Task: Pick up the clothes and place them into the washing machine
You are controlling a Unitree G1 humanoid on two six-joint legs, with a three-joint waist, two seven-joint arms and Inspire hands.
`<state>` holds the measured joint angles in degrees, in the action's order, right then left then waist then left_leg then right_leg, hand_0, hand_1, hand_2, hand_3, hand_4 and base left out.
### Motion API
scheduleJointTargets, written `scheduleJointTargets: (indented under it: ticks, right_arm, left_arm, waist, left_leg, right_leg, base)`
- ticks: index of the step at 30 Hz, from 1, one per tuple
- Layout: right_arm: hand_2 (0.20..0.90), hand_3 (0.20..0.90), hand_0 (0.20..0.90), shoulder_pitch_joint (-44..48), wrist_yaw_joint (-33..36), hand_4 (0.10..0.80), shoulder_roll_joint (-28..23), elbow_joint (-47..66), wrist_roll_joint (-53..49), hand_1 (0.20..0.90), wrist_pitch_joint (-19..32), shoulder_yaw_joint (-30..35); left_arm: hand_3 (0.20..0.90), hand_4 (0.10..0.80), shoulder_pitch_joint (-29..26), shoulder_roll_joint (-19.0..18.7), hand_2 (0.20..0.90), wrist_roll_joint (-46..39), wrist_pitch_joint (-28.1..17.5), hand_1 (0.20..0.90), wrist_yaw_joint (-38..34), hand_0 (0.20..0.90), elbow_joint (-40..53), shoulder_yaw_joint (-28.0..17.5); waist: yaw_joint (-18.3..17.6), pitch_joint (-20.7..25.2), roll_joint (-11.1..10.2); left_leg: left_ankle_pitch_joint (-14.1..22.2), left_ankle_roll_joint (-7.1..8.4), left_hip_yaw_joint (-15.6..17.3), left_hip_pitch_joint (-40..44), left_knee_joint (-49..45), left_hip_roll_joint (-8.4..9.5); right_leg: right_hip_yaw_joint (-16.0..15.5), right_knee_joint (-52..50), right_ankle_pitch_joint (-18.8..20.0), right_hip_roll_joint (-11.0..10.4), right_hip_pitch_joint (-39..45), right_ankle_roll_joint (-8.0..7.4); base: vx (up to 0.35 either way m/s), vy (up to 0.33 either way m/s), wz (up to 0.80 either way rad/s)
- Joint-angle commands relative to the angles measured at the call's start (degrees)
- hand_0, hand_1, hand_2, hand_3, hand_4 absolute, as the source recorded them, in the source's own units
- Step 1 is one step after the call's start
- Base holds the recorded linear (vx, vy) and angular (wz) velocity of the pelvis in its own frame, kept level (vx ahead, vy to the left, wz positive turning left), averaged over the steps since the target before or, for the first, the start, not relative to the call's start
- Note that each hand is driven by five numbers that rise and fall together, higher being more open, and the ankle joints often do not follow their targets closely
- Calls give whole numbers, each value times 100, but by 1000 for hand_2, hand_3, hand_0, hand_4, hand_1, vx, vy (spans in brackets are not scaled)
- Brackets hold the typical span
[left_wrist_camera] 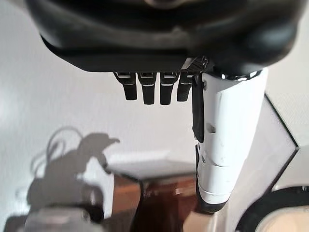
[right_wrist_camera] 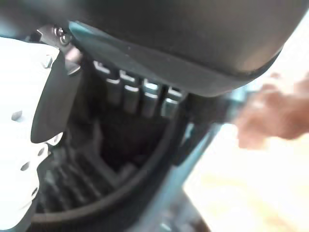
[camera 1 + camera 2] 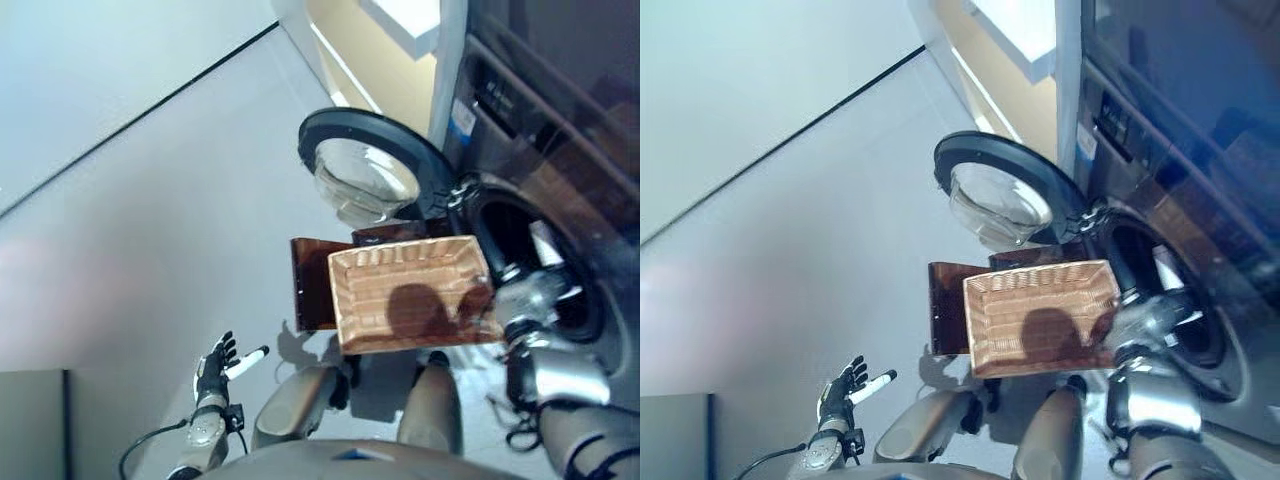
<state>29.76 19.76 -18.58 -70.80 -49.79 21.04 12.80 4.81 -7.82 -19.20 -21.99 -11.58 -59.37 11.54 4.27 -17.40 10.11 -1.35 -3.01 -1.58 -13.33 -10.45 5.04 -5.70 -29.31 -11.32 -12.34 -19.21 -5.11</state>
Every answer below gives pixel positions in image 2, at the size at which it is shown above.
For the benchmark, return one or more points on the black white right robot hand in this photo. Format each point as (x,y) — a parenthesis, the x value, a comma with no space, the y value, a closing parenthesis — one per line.
(169,36)

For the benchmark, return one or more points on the grey front-load washing machine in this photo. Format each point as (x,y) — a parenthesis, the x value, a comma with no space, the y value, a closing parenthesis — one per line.
(144,193)

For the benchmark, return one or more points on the brown wicker laundry basket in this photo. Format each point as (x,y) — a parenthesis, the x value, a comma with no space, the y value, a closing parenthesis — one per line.
(272,113)

